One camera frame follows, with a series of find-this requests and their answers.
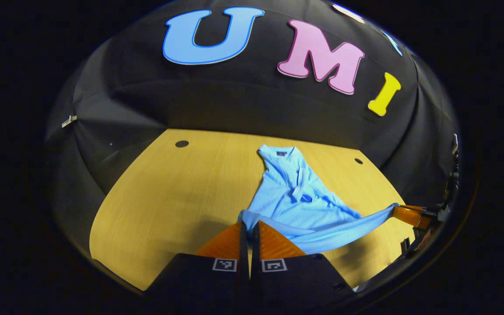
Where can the light blue T-shirt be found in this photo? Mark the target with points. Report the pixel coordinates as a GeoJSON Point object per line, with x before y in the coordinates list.
{"type": "Point", "coordinates": [295, 201]}

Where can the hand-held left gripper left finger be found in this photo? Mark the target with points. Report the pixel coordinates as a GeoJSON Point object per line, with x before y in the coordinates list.
{"type": "Point", "coordinates": [243, 253]}

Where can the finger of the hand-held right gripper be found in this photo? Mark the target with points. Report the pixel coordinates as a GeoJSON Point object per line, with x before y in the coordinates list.
{"type": "Point", "coordinates": [409, 215]}
{"type": "Point", "coordinates": [422, 239]}

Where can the white cloth clip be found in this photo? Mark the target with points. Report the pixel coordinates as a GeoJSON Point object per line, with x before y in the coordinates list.
{"type": "Point", "coordinates": [69, 121]}

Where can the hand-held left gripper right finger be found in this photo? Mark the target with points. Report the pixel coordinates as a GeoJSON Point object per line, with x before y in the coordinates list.
{"type": "Point", "coordinates": [255, 256]}

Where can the black backdrop cloth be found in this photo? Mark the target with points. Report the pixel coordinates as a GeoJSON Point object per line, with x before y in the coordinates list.
{"type": "Point", "coordinates": [234, 96]}

